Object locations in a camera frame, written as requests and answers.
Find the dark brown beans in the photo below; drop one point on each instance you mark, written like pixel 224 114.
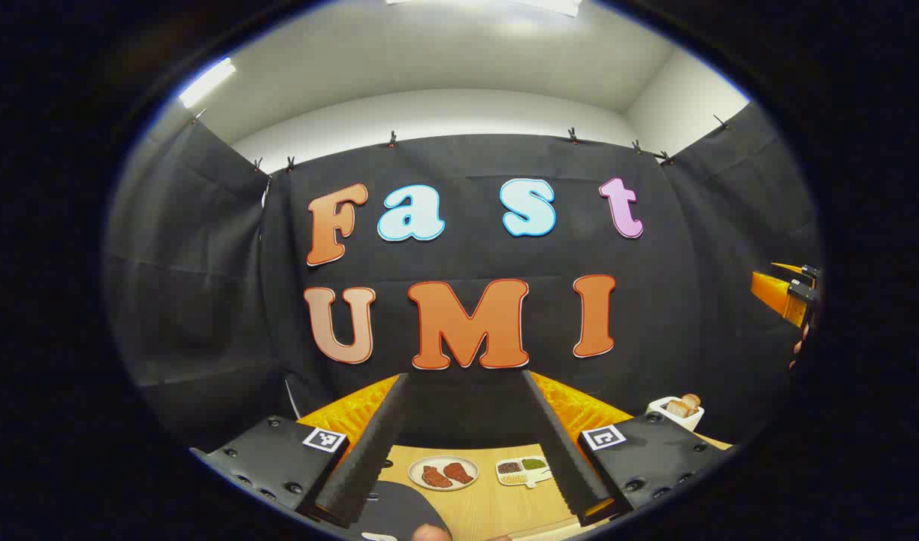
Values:
pixel 509 466

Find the ceiling light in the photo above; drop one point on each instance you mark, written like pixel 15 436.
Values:
pixel 207 82

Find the white divided dish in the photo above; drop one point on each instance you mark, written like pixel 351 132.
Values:
pixel 542 473

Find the white toaster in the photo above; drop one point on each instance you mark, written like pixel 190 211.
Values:
pixel 673 419

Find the white round plate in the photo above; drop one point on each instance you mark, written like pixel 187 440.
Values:
pixel 445 485

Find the bread slice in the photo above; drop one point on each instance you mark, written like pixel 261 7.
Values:
pixel 691 400
pixel 677 409

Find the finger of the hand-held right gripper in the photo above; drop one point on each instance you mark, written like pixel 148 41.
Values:
pixel 778 297

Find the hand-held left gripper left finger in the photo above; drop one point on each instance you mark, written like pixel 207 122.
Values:
pixel 369 458

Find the pale yellow beans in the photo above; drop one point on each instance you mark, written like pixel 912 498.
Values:
pixel 513 478

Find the red-brown meat piece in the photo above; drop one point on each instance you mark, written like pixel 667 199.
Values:
pixel 434 476
pixel 457 472

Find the dark grey rice cooker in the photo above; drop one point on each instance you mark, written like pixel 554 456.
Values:
pixel 403 507

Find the row of black cloth clips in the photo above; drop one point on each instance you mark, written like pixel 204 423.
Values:
pixel 391 140

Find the green beans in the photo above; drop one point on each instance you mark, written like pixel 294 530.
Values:
pixel 533 463

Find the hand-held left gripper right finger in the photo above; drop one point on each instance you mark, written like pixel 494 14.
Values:
pixel 564 458

